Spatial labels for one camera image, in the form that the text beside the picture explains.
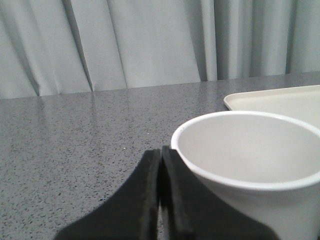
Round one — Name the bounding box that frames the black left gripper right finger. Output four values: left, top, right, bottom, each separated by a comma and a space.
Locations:
159, 146, 278, 240

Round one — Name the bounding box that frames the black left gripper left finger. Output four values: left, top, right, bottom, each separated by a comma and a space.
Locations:
55, 149, 160, 240

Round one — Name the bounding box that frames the white smiley face mug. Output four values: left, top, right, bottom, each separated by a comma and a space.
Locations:
170, 110, 320, 240

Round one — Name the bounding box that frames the cream rectangular plastic tray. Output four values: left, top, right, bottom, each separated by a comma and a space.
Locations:
223, 85, 320, 128

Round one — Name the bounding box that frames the pale green pleated curtain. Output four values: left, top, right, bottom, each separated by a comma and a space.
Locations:
0, 0, 320, 99

